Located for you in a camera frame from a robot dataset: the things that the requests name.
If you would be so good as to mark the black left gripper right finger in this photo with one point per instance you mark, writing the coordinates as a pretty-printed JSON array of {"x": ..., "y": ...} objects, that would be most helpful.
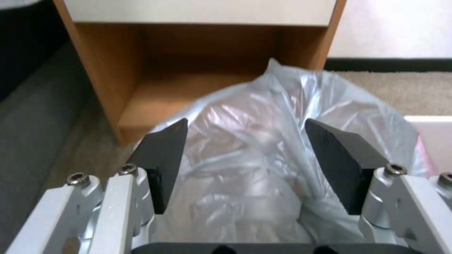
[{"x": 335, "y": 158}]

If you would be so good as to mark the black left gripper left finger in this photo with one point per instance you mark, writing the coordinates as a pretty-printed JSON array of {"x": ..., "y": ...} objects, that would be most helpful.
[{"x": 160, "y": 158}]

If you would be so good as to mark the clear plastic garbage bag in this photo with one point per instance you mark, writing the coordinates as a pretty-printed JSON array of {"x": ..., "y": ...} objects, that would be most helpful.
[{"x": 254, "y": 137}]

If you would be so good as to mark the beige carpet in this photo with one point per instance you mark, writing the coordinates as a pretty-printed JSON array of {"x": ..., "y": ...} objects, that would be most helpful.
[{"x": 395, "y": 92}]

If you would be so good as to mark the wooden open cabinet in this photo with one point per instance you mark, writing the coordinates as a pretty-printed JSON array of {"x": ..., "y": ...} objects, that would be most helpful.
[{"x": 166, "y": 60}]

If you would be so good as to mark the black baseboard strip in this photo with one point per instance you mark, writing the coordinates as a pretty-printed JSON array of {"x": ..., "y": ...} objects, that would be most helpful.
[{"x": 388, "y": 64}]

